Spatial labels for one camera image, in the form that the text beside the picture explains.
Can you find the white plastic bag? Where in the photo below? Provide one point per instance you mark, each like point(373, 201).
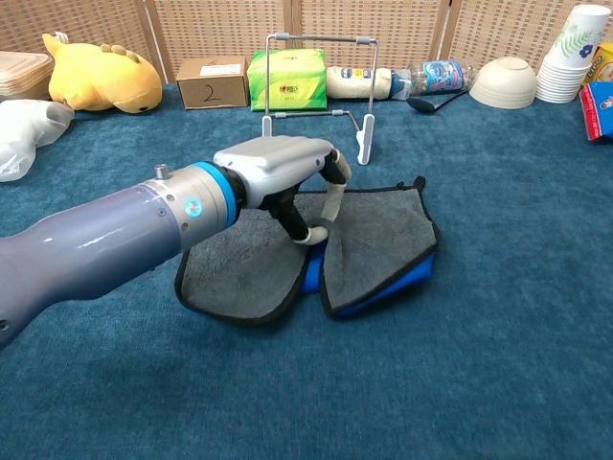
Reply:
point(24, 134)

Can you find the beige bowl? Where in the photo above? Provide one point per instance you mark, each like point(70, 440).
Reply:
point(503, 84)

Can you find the brown cardboard box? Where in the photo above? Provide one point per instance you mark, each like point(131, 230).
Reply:
point(211, 91)

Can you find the yellow snack bag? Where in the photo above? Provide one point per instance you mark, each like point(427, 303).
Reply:
point(603, 67)

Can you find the beige lidded lunch box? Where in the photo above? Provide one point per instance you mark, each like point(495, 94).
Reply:
point(24, 76)

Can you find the blue cookie snack bag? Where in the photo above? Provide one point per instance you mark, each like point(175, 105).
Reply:
point(598, 110)

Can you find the grey and blue cloth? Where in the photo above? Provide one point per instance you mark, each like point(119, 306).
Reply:
point(378, 239)

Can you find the woven folding screen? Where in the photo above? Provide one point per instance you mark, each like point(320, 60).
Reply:
point(215, 29)

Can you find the yellow plush toy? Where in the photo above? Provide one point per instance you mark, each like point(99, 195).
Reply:
point(105, 76)

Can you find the blue carpet table mat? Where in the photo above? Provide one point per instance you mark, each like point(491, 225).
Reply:
point(431, 359)

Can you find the clear plastic water bottle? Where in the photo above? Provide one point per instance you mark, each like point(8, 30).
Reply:
point(440, 76)

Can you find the mayonnaise squeeze bottle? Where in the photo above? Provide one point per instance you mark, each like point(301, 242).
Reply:
point(349, 84)

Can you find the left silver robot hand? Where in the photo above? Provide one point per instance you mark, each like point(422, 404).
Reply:
point(273, 163)

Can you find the green tissue pack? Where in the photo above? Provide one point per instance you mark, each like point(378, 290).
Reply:
point(297, 81)

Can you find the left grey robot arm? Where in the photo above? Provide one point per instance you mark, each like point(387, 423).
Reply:
point(96, 239)

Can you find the stack of paper cups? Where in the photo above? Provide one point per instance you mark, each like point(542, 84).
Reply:
point(570, 57)

